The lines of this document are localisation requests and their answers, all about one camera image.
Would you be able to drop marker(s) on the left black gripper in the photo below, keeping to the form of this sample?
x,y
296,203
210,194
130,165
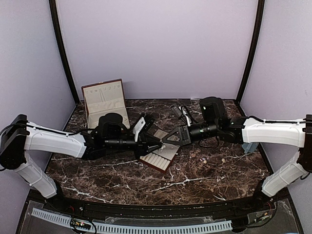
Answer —
x,y
144,143

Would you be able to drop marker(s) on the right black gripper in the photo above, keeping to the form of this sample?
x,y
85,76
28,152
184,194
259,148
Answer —
x,y
184,134

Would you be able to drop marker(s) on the beige jewelry tray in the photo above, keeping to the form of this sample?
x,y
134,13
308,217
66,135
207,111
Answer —
x,y
162,158

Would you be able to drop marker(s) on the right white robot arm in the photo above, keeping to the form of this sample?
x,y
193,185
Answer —
x,y
251,129

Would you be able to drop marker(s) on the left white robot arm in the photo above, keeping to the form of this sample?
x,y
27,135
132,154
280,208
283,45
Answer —
x,y
87,144

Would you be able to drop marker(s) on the wooden jewelry box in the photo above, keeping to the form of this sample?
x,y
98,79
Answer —
x,y
102,98

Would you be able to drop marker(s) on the light blue plastic cup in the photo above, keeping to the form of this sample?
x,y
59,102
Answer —
x,y
249,147

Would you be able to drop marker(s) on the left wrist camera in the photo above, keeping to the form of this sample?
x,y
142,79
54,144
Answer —
x,y
143,124

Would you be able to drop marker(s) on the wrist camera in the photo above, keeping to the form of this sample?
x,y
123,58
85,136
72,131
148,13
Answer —
x,y
181,113
143,124

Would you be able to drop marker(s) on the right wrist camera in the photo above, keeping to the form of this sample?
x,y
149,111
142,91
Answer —
x,y
181,113

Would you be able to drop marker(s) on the black front rail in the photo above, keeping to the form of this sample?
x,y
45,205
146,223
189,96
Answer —
x,y
96,210

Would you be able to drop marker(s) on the white slotted cable duct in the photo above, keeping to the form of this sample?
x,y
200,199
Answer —
x,y
114,225

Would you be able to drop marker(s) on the right black frame post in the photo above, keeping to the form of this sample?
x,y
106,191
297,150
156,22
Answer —
x,y
252,51

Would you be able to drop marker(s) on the black frame post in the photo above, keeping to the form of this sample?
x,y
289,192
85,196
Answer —
x,y
61,50
252,51

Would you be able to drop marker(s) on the left black frame post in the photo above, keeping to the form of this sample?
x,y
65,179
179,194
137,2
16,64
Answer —
x,y
61,50

